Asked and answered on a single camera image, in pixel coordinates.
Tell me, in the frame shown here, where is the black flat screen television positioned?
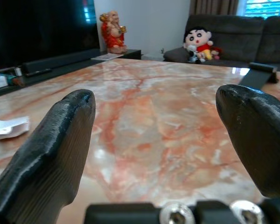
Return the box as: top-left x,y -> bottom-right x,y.
0,0 -> 100,70

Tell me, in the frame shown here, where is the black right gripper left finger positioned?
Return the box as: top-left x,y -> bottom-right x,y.
0,89 -> 96,224

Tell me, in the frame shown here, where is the window with louvres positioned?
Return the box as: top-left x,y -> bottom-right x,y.
238,0 -> 280,19

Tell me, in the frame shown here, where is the white crumpled paper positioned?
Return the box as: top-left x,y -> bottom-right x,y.
0,116 -> 30,141

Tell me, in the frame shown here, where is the small red plush doll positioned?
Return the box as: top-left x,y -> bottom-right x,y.
210,46 -> 223,60

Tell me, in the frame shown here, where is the black low tv cabinet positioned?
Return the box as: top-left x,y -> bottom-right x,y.
0,49 -> 142,98

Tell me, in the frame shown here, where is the white booklet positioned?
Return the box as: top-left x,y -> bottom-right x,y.
91,53 -> 121,61

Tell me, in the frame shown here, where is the cartoon boy plush red shirt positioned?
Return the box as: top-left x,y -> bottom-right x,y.
183,27 -> 214,60

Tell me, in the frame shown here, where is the black folding stand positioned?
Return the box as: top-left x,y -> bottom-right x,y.
239,62 -> 278,89

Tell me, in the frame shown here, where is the black soundbar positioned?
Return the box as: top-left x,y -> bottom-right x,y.
21,49 -> 100,75

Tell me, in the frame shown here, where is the dark grey fabric sofa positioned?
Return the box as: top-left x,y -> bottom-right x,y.
162,14 -> 280,72

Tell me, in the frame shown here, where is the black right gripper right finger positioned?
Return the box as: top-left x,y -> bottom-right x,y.
215,84 -> 280,199

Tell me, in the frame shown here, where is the small black white plush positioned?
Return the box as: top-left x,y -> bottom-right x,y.
188,44 -> 206,63

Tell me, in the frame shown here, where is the laughing buddha statue red robe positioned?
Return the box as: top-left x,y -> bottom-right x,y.
100,10 -> 128,54

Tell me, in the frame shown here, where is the brown curtain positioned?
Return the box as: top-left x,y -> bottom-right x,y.
190,0 -> 240,16

